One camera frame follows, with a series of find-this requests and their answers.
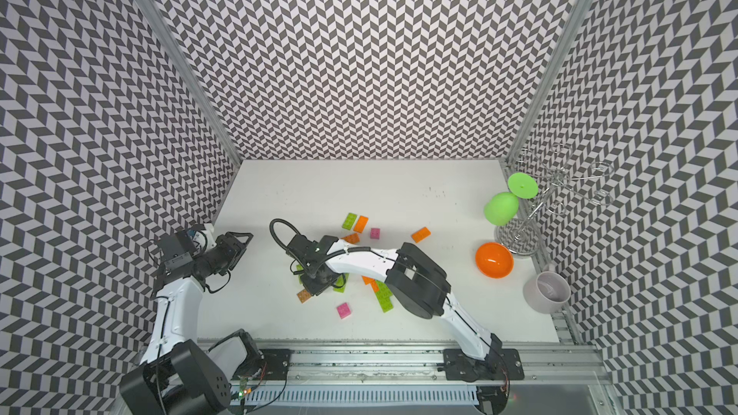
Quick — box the pink lego brick front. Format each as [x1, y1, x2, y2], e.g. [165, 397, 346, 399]
[336, 303, 352, 319]

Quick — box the wire glass rack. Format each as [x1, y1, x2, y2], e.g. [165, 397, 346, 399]
[495, 161, 614, 257]

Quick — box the orange plastic bowl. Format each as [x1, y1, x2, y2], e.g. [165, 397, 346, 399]
[475, 242, 514, 279]

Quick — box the green lego plate front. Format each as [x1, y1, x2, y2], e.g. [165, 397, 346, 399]
[375, 292, 394, 313]

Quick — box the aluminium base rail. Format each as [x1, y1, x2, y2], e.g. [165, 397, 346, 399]
[234, 340, 623, 414]

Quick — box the green plastic wine glass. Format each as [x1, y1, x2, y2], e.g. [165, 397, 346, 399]
[484, 172, 539, 227]

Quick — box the brown lego plate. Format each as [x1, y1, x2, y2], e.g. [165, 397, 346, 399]
[297, 289, 312, 304]

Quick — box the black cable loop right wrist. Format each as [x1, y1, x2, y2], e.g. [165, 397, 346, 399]
[269, 218, 304, 257]

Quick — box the grey mauve cup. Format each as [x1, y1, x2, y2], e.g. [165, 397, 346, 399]
[523, 272, 572, 314]

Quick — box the aluminium corner post right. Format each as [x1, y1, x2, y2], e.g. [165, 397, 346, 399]
[505, 0, 594, 165]

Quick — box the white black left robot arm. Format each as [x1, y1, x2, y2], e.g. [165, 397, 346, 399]
[119, 224, 267, 414]

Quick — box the aluminium corner post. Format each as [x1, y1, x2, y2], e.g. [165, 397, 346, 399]
[505, 0, 594, 165]
[135, 0, 242, 166]

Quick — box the lime green lego plate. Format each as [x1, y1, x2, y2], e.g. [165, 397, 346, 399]
[341, 213, 357, 231]

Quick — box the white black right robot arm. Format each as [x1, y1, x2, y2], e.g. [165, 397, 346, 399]
[279, 234, 510, 382]

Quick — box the aluminium corner post left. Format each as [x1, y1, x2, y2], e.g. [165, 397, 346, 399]
[135, 0, 242, 166]

